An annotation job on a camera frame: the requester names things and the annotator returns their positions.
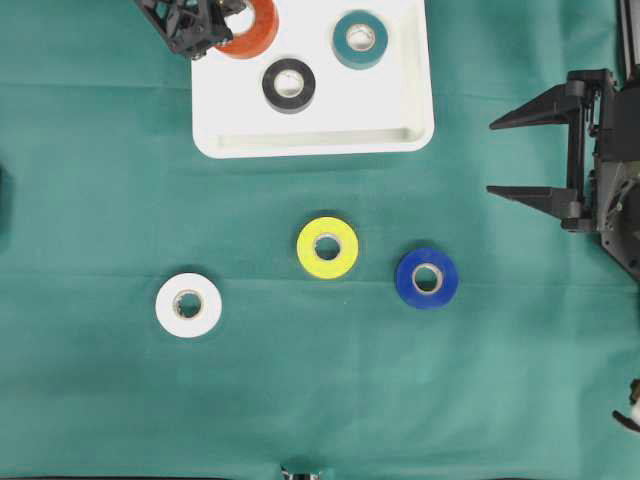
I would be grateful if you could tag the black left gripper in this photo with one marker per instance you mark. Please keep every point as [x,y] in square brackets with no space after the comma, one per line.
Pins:
[191,28]

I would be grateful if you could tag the white tape roll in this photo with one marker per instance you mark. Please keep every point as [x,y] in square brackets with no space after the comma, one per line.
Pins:
[188,305]

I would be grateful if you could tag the yellow tape roll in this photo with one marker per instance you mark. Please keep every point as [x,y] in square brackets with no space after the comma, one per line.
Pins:
[327,248]

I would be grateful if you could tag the blue tape roll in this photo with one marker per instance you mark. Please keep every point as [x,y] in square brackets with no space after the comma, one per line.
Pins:
[426,278]

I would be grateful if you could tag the black tape roll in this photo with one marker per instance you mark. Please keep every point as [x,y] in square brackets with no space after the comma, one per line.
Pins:
[289,85]

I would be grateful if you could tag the green tape roll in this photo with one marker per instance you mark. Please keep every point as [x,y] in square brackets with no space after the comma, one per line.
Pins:
[359,40]

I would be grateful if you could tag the red tape roll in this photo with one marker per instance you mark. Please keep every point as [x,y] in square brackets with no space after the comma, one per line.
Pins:
[258,37]

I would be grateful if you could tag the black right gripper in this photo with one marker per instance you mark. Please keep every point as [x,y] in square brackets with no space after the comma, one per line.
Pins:
[603,124]

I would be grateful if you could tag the black aluminium frame rail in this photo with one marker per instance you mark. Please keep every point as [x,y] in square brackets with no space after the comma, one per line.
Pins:
[628,11]

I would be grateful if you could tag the white plastic case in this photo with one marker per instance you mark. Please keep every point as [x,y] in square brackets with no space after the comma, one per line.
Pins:
[386,108]

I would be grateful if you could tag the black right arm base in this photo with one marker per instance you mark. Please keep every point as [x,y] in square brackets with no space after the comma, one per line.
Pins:
[617,212]

